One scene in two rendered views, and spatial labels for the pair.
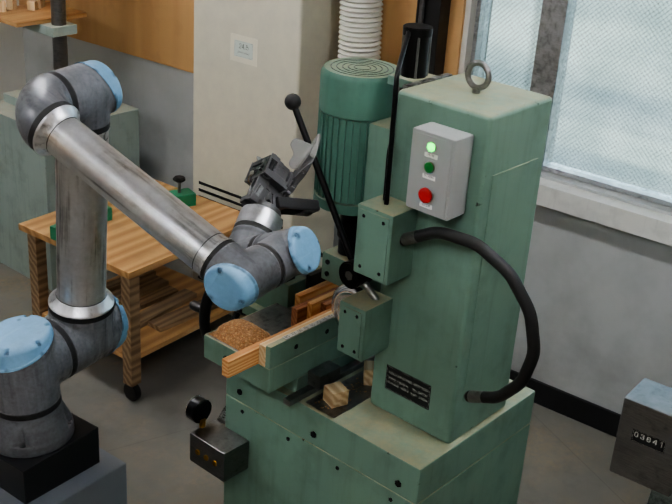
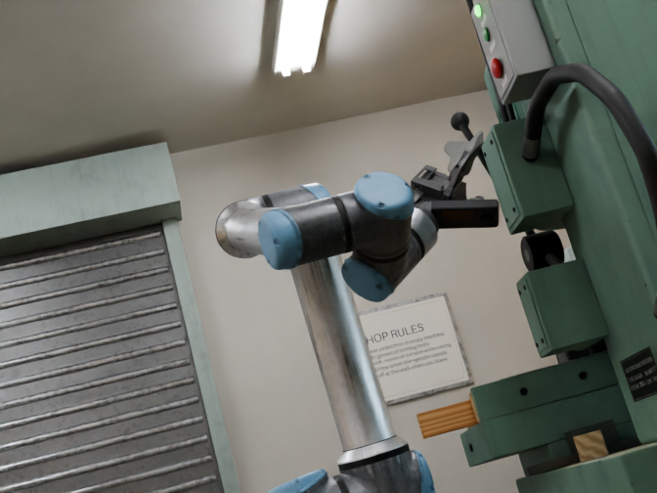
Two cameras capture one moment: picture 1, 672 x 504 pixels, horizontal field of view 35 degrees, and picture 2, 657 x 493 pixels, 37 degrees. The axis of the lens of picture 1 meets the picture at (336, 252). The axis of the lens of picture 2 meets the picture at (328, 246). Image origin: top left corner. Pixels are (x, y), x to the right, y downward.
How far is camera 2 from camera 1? 1.68 m
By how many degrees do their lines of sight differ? 58
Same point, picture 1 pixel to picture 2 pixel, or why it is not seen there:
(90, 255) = (345, 380)
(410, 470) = (616, 467)
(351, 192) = not seen: hidden behind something
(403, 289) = (581, 234)
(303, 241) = (375, 181)
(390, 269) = (520, 194)
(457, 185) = (516, 29)
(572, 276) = not seen: outside the picture
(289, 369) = (523, 425)
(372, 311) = (542, 273)
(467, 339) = (644, 237)
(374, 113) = not seen: hidden behind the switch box
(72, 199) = (311, 319)
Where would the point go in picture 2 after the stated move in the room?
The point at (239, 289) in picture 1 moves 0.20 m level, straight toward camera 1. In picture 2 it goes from (269, 227) to (164, 219)
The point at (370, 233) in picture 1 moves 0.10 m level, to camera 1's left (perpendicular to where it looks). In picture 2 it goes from (494, 168) to (446, 195)
